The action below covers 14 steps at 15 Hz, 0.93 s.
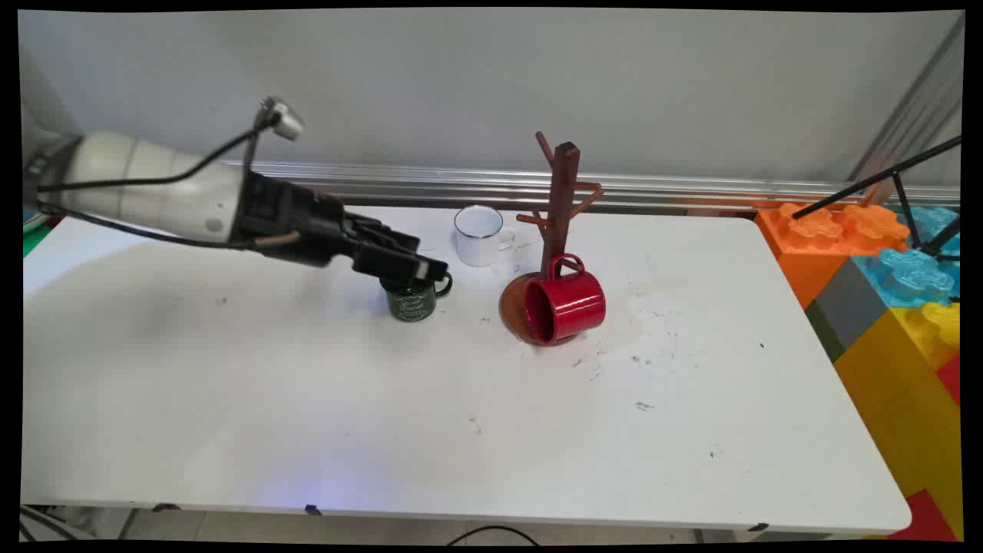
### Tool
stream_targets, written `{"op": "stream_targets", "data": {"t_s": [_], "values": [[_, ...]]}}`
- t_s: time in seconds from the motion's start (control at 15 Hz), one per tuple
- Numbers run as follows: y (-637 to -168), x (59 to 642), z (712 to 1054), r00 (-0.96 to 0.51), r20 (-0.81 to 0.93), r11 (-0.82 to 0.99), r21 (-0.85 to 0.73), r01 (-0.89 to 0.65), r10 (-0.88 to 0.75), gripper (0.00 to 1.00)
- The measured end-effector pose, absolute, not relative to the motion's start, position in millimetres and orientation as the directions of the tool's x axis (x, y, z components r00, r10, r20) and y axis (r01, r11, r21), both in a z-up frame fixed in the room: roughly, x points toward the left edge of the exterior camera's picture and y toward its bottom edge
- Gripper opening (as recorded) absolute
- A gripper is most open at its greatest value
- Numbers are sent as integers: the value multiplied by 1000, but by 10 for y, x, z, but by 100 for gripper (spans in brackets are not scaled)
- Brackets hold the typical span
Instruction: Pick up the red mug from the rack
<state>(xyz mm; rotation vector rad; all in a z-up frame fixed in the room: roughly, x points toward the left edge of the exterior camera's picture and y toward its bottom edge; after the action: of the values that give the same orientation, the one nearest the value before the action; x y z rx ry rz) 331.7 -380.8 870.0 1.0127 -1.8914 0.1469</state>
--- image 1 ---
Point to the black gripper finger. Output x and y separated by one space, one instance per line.
403 269
384 234

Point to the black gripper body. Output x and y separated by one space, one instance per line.
288 219

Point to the red mug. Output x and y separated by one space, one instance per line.
572 303

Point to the dark green mug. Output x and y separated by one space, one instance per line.
412 303

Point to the white enamel mug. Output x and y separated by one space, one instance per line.
478 240

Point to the brown wooden mug tree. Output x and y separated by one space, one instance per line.
562 196

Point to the green foam mat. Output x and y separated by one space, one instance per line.
34 240

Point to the orange foam block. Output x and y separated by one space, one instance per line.
806 246

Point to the grey foam block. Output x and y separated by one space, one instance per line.
848 307

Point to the blue foam block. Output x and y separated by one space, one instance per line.
906 276

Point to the black tripod stand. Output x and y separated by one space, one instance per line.
898 180

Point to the colourful giant toy bricks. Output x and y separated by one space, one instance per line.
906 399

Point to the red foam block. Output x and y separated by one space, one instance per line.
925 518

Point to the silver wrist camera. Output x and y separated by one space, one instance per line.
286 119

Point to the aluminium wall rail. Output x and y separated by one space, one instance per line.
614 188

